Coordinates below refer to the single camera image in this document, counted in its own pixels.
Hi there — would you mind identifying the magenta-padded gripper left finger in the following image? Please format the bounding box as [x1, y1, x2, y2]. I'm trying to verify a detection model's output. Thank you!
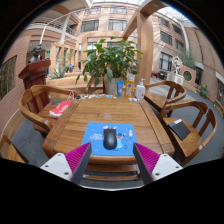
[39, 142, 93, 185]

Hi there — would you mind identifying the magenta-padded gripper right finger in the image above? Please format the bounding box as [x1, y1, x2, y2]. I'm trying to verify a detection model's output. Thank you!
[132, 142, 184, 185]

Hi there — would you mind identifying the black computer mouse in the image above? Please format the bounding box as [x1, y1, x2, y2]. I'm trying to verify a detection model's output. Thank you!
[102, 128, 118, 151]

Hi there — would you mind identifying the blue cartoon-print mouse pad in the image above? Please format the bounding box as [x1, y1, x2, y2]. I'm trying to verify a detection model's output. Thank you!
[81, 121, 138, 158]

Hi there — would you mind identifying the wooden armchair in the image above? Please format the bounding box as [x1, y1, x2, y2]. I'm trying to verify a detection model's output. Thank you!
[143, 80, 188, 114]
[18, 84, 79, 136]
[0, 134, 29, 164]
[84, 76, 106, 95]
[159, 99, 218, 167]

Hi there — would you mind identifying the black notebook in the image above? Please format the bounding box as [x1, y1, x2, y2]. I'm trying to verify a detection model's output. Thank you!
[168, 118, 192, 141]

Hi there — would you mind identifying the red and white package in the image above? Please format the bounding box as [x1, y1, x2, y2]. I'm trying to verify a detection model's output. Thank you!
[49, 100, 73, 118]

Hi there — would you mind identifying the white pump dispenser bottle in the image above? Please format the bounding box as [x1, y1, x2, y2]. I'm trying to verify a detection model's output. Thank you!
[134, 78, 147, 100]

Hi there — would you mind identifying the yellow dish soap bottle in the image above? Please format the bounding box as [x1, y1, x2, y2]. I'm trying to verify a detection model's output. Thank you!
[125, 73, 136, 98]

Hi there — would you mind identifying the yellow flowering plant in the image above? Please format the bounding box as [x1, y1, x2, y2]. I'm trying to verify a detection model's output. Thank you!
[199, 83, 209, 98]

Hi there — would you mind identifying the blue squeeze tube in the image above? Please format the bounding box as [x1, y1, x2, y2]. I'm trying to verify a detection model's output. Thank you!
[116, 79, 125, 98]

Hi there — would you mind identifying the white abstract sculpture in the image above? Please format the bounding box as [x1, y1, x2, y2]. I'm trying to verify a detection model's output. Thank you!
[171, 55, 184, 76]

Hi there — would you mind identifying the dark bust statue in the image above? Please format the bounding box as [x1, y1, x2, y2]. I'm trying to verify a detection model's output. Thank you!
[28, 44, 44, 64]

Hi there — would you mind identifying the green potted plant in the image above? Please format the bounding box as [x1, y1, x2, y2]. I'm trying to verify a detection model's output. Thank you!
[75, 36, 144, 96]

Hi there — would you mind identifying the dark red wooden pedestal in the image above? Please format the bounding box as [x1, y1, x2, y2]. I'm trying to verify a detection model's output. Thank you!
[18, 59, 52, 91]

